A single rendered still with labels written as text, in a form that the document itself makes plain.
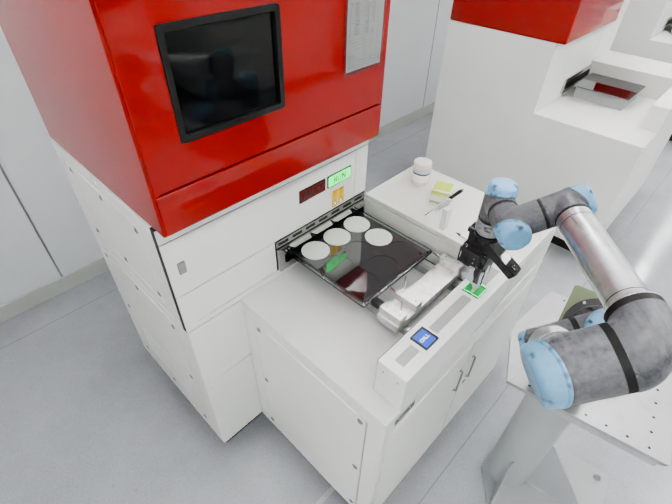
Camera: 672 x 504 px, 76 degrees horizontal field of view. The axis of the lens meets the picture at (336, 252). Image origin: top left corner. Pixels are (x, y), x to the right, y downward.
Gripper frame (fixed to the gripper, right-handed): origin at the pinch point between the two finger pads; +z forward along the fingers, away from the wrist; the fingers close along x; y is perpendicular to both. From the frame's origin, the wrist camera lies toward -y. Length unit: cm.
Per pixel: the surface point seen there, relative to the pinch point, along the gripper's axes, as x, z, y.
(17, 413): 124, 98, 141
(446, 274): -7.6, 9.7, 13.9
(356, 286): 19.8, 7.8, 30.5
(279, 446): 49, 98, 44
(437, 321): 18.1, 2.0, 1.7
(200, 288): 58, 1, 58
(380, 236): -5.4, 7.8, 41.4
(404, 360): 35.0, 2.0, 0.4
